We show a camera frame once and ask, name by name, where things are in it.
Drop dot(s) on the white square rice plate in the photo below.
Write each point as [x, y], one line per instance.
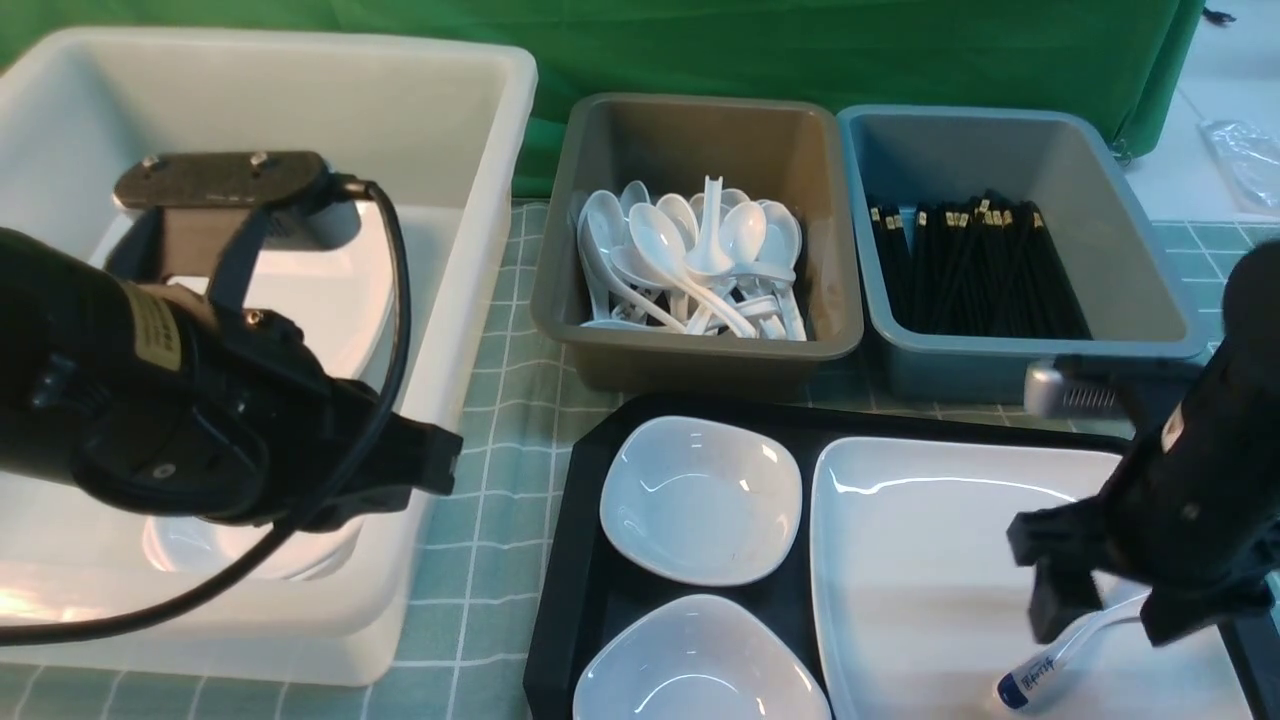
[920, 609]

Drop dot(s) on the stacked white bowls in tub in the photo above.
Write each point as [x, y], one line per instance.
[192, 546]

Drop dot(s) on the white spoon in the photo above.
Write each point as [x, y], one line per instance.
[1029, 685]

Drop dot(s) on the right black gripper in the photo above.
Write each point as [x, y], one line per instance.
[1197, 498]

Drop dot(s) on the blue-grey plastic bin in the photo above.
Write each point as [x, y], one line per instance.
[1130, 291]

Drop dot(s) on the white bowl on tray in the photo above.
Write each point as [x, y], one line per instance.
[698, 657]
[701, 502]

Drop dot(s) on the white bowl lower on tray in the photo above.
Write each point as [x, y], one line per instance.
[698, 657]

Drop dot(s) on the white bowl upper on tray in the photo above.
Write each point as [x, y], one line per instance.
[701, 502]

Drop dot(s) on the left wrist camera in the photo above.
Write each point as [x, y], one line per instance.
[210, 214]

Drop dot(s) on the clear plastic bag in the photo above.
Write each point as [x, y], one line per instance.
[1248, 161]

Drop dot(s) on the pile of white spoons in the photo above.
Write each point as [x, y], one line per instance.
[717, 262]

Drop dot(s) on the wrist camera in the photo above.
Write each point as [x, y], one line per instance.
[1099, 387]
[210, 214]

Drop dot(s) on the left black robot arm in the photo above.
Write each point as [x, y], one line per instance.
[53, 309]

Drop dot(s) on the teal checked tablecloth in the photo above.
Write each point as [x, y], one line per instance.
[478, 566]

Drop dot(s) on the black serving tray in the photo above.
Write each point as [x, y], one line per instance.
[593, 593]

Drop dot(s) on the large white plastic tub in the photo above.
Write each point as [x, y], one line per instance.
[438, 124]

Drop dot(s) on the stacked white plates in tub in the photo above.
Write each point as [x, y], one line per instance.
[331, 277]

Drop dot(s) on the brown plastic bin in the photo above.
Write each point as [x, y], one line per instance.
[789, 152]

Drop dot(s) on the bundle of black chopsticks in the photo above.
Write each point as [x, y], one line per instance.
[984, 267]

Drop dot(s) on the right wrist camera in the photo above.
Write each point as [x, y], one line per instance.
[1099, 387]

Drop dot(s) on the green backdrop cloth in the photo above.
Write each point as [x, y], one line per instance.
[1113, 63]

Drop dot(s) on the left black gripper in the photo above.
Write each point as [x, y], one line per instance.
[237, 422]

